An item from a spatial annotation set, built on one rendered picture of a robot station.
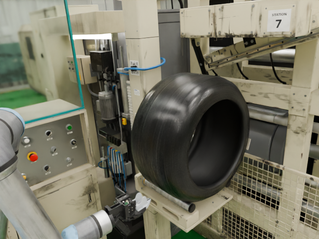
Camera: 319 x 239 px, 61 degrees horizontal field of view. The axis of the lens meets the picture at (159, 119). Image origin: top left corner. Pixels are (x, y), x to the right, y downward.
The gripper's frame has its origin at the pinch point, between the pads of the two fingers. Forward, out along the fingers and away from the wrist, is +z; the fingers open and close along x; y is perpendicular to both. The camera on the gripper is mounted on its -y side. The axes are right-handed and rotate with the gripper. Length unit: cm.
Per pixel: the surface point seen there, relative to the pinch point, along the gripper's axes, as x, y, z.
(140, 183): 26.2, -9.9, 14.8
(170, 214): 4.0, -18.0, 16.1
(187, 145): -11.8, 26.9, 11.9
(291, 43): -24, 62, 63
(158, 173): -3.7, 14.2, 3.2
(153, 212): 29, -37, 25
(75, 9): 354, 95, 142
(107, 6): 915, 134, 535
